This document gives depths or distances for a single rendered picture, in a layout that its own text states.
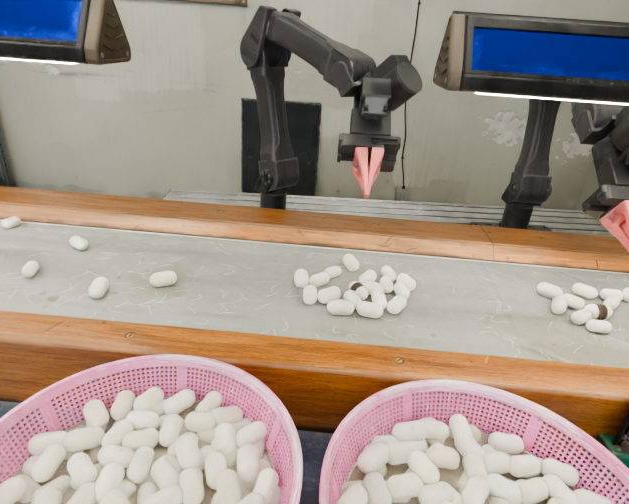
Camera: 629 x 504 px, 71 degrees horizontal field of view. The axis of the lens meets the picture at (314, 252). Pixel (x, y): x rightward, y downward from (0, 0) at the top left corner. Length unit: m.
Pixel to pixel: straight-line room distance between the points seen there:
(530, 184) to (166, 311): 0.84
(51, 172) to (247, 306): 2.54
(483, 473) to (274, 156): 0.75
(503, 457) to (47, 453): 0.40
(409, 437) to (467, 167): 2.48
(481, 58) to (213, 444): 0.45
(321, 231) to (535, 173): 0.55
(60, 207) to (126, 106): 1.88
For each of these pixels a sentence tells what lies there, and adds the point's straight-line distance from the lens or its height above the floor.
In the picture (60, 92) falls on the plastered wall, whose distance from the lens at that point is 2.93.
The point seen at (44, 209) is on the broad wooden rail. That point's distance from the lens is 0.97.
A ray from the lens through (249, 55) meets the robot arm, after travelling 1.02.
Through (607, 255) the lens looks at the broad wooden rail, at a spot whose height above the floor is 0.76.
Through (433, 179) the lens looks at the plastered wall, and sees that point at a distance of 2.82.
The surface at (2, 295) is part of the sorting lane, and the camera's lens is 0.73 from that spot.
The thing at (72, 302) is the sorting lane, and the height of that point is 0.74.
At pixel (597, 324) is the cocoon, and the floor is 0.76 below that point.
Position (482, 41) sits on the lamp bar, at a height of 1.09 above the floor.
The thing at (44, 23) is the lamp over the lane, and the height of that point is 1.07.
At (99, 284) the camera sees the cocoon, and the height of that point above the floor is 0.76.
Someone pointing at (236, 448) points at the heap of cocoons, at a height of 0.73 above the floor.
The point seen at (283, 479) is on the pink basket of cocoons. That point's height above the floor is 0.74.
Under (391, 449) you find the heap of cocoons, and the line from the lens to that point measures 0.45.
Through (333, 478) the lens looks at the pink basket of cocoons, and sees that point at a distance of 0.41.
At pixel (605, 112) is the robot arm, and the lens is 0.94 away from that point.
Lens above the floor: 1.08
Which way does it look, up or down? 26 degrees down
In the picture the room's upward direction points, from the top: 4 degrees clockwise
